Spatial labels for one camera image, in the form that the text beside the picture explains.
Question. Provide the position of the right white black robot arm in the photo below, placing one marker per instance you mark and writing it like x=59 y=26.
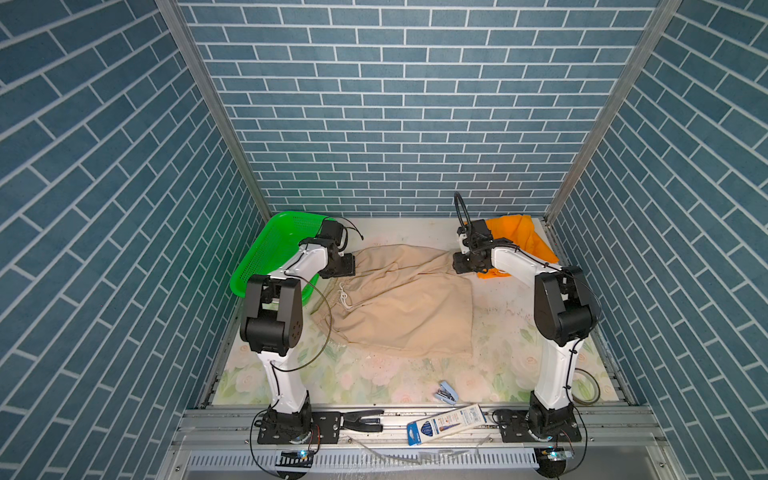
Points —
x=564 y=311

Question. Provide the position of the orange shorts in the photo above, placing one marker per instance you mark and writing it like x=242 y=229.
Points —
x=520 y=230

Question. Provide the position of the black pliers tool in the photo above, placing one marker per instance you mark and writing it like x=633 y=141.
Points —
x=365 y=421

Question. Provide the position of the beige shorts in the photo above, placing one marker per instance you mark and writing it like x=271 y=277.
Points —
x=403 y=300

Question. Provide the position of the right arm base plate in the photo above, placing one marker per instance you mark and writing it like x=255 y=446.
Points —
x=536 y=425

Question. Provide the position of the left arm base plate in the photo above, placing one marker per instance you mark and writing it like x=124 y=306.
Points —
x=276 y=428

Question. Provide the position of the white vented cable duct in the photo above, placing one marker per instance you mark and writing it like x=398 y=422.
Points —
x=359 y=460

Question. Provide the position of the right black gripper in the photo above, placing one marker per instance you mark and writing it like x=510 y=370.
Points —
x=458 y=265

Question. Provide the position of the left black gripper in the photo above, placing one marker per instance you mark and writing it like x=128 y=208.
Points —
x=347 y=268

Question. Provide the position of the aluminium front rail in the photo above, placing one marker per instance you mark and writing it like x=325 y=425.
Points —
x=603 y=442

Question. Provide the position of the right circuit board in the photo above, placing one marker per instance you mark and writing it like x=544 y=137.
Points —
x=552 y=454

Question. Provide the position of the blue white flat box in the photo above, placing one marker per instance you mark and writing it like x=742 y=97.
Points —
x=444 y=424

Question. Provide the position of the circuit board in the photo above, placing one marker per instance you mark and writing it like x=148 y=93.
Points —
x=295 y=459
x=552 y=454

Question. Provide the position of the left circuit board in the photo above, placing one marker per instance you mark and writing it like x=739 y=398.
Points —
x=295 y=459

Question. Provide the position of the green plastic basket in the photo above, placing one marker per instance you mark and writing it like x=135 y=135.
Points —
x=285 y=247

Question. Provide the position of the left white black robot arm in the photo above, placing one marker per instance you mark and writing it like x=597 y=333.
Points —
x=275 y=278

